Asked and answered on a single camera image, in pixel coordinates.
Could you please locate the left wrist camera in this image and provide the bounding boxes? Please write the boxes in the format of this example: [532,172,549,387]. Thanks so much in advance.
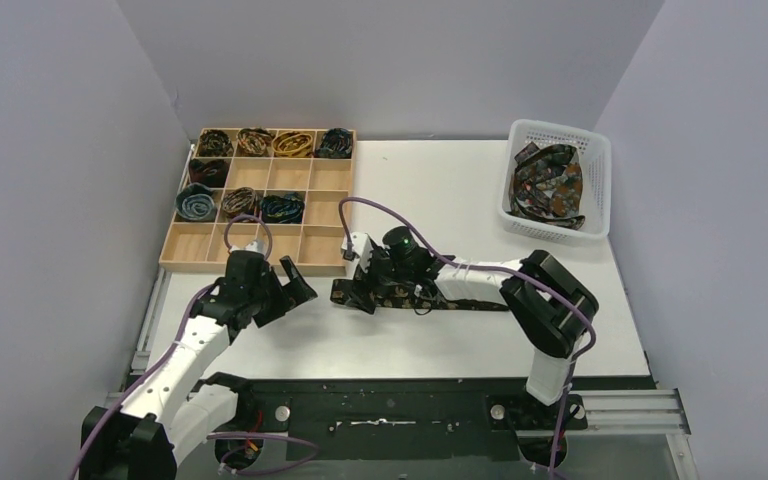
[230,239,271,258]

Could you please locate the wooden compartment tray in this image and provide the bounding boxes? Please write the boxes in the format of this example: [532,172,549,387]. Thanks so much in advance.
[159,127,358,276]

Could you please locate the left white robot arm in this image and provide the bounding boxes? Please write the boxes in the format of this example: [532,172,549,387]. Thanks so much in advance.
[69,249,317,479]

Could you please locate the black gold floral tie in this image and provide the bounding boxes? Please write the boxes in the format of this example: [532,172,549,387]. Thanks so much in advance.
[329,279,509,315]

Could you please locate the dark rolled tie top-left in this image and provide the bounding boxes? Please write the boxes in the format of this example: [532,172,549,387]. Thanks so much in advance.
[196,129,234,158]

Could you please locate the yellow rolled tie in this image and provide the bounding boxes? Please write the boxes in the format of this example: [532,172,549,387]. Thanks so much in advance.
[272,130,315,158]

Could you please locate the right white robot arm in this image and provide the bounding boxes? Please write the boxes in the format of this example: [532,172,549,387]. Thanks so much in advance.
[330,226,599,405]

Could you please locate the teal dark rolled tie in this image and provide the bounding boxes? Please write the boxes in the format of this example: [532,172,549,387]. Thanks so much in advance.
[261,192,305,224]

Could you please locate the light blue rolled tie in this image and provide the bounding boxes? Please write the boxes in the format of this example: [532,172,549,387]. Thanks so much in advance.
[175,183,217,222]

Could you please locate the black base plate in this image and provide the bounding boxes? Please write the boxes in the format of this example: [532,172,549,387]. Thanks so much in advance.
[186,374,655,466]

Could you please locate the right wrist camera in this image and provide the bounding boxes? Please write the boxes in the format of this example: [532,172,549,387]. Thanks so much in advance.
[340,231,374,276]

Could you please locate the maroon rolled tie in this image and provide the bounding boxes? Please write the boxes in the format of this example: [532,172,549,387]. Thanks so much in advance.
[188,158,230,189]

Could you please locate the pile of patterned ties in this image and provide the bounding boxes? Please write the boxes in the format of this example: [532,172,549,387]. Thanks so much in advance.
[507,142,586,230]

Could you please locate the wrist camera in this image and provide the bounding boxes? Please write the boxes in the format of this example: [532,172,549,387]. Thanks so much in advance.
[340,231,374,276]
[230,239,271,258]

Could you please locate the dark blue rolled tie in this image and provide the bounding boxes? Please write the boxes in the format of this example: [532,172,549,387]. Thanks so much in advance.
[314,128,354,159]

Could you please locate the white plastic basket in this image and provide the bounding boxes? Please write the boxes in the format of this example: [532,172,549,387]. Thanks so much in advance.
[498,119,611,246]

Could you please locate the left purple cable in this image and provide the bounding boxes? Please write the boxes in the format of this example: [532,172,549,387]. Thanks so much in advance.
[65,213,322,480]

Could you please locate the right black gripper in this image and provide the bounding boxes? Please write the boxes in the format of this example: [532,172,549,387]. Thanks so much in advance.
[345,244,412,314]

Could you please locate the brown patterned rolled tie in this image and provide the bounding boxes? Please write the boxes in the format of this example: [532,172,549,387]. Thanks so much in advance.
[219,187,263,220]

